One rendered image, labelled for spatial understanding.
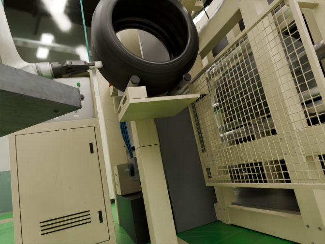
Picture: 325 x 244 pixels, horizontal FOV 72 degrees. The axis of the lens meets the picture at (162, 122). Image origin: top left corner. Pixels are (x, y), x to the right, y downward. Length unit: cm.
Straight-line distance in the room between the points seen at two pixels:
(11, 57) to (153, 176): 92
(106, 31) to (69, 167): 88
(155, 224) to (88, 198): 47
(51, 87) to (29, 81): 4
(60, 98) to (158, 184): 106
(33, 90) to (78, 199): 125
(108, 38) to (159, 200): 93
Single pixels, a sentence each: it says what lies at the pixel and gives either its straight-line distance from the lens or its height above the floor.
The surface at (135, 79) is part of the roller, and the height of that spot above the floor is 90.
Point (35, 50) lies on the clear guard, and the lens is 188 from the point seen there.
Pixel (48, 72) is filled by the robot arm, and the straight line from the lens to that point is 116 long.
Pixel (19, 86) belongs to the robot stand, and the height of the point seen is 62.
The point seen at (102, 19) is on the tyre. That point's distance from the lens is 122.
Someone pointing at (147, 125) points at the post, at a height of 75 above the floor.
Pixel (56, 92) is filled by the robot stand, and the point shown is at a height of 63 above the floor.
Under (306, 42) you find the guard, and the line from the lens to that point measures 92.
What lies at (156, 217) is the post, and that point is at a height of 20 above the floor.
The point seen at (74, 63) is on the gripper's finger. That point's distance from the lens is 116.
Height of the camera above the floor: 48
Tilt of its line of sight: 11 degrees up
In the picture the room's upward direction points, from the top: 11 degrees counter-clockwise
